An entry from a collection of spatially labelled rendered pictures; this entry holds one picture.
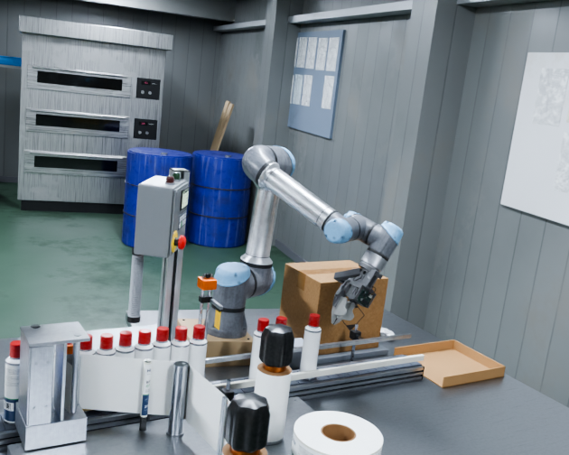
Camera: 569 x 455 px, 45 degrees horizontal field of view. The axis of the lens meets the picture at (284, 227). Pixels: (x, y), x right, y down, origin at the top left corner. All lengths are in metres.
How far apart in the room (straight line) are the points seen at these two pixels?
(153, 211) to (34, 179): 6.46
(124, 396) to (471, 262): 2.98
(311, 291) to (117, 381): 0.86
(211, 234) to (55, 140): 2.20
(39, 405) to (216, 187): 5.47
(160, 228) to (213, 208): 5.25
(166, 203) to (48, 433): 0.62
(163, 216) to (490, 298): 2.79
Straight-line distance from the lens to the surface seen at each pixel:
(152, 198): 1.80
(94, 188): 8.27
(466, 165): 4.48
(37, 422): 1.72
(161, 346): 1.89
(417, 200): 4.54
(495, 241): 4.22
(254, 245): 2.37
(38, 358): 1.65
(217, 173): 6.99
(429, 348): 2.68
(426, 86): 4.45
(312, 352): 2.13
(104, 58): 8.14
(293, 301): 2.49
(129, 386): 1.79
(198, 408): 1.72
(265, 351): 1.70
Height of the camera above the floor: 1.78
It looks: 12 degrees down
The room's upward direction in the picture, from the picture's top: 7 degrees clockwise
